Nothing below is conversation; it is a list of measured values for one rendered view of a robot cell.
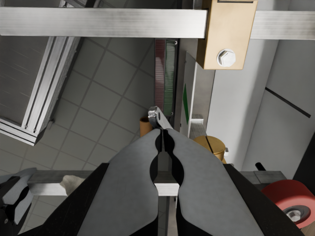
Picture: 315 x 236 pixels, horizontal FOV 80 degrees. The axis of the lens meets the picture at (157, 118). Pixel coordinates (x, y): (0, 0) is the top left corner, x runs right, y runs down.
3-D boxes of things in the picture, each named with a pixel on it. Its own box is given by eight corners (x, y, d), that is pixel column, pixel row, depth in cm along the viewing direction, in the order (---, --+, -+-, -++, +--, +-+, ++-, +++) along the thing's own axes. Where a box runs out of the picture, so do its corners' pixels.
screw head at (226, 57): (215, 66, 23) (218, 68, 22) (218, 48, 22) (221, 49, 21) (232, 66, 23) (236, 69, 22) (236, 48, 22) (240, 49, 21)
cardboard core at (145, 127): (140, 160, 129) (138, 122, 115) (141, 153, 136) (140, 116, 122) (152, 160, 129) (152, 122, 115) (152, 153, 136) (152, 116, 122)
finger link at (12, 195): (4, 156, 34) (-43, 199, 26) (37, 156, 34) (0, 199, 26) (10, 169, 36) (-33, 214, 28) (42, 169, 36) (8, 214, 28)
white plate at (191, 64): (176, 156, 49) (181, 187, 40) (184, 50, 37) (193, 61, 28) (178, 156, 49) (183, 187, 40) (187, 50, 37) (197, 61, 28)
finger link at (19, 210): (10, 169, 36) (-33, 214, 28) (42, 169, 36) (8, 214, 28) (16, 181, 37) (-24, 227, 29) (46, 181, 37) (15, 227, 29)
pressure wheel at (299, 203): (234, 179, 40) (260, 234, 29) (242, 148, 36) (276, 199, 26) (272, 179, 40) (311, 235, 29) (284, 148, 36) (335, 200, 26)
